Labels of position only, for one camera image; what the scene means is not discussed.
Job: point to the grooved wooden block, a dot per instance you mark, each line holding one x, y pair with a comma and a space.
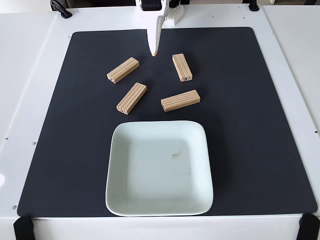
131, 98
123, 70
182, 67
180, 100

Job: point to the black table clamp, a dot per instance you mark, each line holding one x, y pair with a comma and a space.
23, 228
310, 227
253, 5
61, 10

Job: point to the black rubber mat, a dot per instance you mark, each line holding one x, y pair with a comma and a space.
75, 125

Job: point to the black base clamp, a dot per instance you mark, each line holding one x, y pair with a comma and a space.
175, 3

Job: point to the pale green square plate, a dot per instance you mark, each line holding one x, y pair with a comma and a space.
155, 175

